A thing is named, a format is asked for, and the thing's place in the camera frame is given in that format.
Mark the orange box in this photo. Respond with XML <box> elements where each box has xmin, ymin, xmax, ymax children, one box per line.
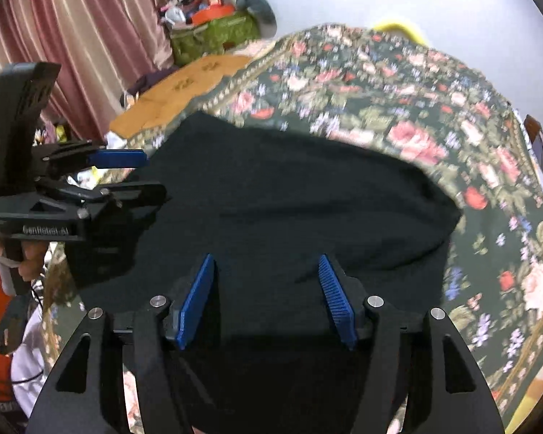
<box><xmin>189</xmin><ymin>0</ymin><xmax>237</xmax><ymax>26</ymax></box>

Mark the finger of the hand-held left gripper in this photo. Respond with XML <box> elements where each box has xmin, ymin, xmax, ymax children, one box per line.
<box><xmin>31</xmin><ymin>141</ymin><xmax>148</xmax><ymax>178</ymax></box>
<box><xmin>35</xmin><ymin>176</ymin><xmax>169</xmax><ymax>227</ymax></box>

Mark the yellow plastic basin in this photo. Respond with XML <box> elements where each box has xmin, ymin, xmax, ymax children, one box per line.
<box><xmin>372</xmin><ymin>18</ymin><xmax>425</xmax><ymax>44</ymax></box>

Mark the green fabric bag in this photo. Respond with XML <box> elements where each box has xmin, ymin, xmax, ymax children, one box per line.
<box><xmin>169</xmin><ymin>10</ymin><xmax>262</xmax><ymax>67</ymax></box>

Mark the person's left hand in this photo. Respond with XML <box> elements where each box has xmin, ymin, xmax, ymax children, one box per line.
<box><xmin>16</xmin><ymin>239</ymin><xmax>51</xmax><ymax>284</ymax></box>

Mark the brown wooden furniture piece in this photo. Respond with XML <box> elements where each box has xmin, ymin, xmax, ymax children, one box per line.
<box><xmin>524</xmin><ymin>114</ymin><xmax>543</xmax><ymax>155</ymax></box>

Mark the grey cloth bundle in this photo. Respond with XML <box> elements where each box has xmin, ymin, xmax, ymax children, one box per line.
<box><xmin>225</xmin><ymin>0</ymin><xmax>278</xmax><ymax>26</ymax></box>

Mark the black printed t-shirt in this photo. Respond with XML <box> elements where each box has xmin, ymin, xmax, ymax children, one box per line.
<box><xmin>67</xmin><ymin>111</ymin><xmax>463</xmax><ymax>434</ymax></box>

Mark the dark floral blanket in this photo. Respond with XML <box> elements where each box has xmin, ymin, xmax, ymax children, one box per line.
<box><xmin>41</xmin><ymin>22</ymin><xmax>543</xmax><ymax>434</ymax></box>

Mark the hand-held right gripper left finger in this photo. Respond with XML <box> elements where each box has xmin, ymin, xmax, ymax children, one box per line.
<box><xmin>25</xmin><ymin>253</ymin><xmax>219</xmax><ymax>434</ymax></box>

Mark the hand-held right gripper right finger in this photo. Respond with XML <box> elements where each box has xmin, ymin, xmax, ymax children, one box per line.
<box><xmin>317</xmin><ymin>253</ymin><xmax>508</xmax><ymax>434</ymax></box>

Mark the white cloth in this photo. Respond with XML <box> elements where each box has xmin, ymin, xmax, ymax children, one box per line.
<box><xmin>9</xmin><ymin>306</ymin><xmax>49</xmax><ymax>417</ymax></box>

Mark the pink striped curtain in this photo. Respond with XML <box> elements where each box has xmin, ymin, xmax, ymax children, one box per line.
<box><xmin>0</xmin><ymin>0</ymin><xmax>176</xmax><ymax>142</ymax></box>

